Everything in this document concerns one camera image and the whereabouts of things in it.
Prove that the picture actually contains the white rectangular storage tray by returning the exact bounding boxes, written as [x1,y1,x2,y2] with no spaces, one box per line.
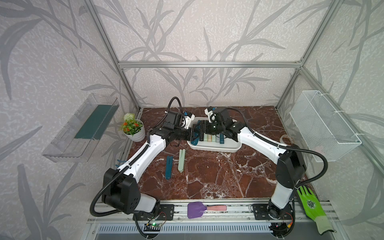
[187,116,243,153]

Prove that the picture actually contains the dark teal pliers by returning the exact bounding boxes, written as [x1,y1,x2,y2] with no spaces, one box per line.
[191,120,201,146]
[165,156,174,180]

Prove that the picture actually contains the light green pliers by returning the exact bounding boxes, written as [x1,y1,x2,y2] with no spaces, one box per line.
[178,149,186,173]

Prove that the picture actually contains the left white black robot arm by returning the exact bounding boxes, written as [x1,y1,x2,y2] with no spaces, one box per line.
[90,111,195,218]

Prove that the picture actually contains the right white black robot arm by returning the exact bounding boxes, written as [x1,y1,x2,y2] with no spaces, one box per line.
[205,107,329,219]

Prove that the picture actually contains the potted artificial flower plant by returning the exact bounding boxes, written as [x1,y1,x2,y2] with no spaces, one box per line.
[121,113,146,142]

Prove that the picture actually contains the clear tape roll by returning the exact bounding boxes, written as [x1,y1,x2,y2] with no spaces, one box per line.
[280,135,295,145]

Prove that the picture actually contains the purple pink spatula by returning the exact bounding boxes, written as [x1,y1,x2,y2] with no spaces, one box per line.
[187,202,227,219]

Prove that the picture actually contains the green white work glove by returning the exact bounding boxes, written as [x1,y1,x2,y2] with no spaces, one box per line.
[297,186,334,235]

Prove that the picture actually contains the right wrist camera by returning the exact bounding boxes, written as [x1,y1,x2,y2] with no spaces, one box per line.
[205,107,216,123]

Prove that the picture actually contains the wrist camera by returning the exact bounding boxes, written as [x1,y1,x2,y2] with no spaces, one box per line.
[205,107,216,123]
[181,112,195,129]

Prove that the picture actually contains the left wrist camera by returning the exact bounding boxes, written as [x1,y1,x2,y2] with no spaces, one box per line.
[181,112,195,129]

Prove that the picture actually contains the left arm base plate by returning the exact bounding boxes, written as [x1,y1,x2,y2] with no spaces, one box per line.
[134,204,175,221]

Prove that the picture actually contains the white wire mesh basket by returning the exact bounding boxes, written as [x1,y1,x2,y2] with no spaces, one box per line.
[290,90,362,162]

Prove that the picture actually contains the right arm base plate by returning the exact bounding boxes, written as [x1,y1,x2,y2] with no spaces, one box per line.
[251,203,294,221]

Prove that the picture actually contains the clear plastic wall shelf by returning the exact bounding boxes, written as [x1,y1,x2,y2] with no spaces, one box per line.
[42,94,120,163]

